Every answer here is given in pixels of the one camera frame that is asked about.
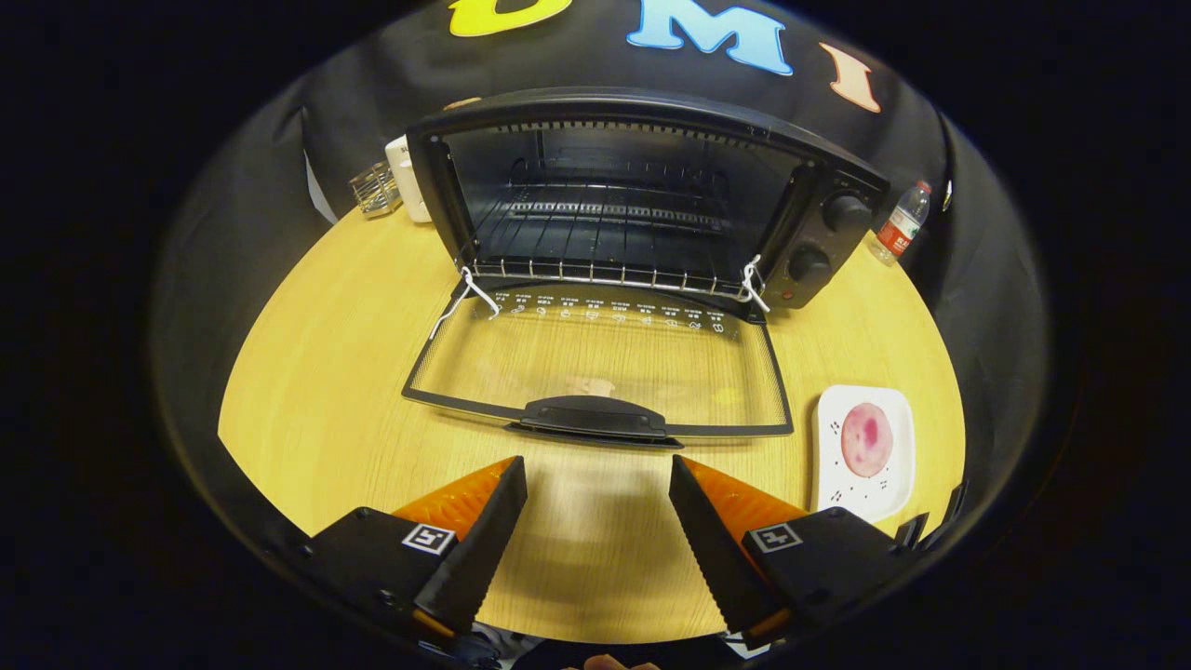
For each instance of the black toaster oven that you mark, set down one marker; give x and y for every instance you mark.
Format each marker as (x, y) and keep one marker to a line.
(651, 107)

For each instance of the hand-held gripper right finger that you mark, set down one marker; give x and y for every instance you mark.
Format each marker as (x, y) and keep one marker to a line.
(712, 549)

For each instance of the white square plate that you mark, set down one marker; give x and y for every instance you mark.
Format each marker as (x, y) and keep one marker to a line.
(833, 465)

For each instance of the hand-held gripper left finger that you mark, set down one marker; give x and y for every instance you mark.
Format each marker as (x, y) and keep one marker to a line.
(484, 549)

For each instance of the brown bread slice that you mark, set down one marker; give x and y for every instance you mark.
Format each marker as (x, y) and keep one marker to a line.
(461, 102)

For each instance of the red label water bottle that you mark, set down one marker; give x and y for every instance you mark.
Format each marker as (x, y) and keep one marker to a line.
(901, 228)

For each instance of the white bread toaster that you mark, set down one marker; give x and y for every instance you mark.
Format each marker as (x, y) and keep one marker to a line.
(405, 177)

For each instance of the pink round meat slice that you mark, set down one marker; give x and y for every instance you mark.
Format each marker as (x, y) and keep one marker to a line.
(867, 442)

